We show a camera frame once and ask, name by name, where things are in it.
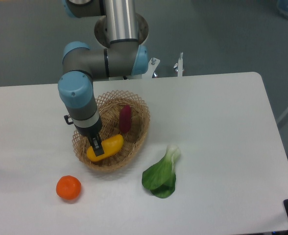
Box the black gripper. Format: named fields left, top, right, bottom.
left=64, top=115, right=104, bottom=157

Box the yellow mango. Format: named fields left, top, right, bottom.
left=86, top=134, right=124, bottom=162

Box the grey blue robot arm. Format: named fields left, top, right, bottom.
left=58, top=0, right=148, bottom=156

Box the oval wicker basket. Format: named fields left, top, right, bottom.
left=72, top=90, right=150, bottom=172

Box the purple sweet potato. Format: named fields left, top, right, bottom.
left=119, top=105, right=131, bottom=133

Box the orange tangerine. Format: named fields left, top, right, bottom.
left=56, top=175, right=82, bottom=200

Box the green bok choy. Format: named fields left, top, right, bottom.
left=142, top=144, right=181, bottom=199

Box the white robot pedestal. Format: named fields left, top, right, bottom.
left=94, top=12, right=185, bottom=81

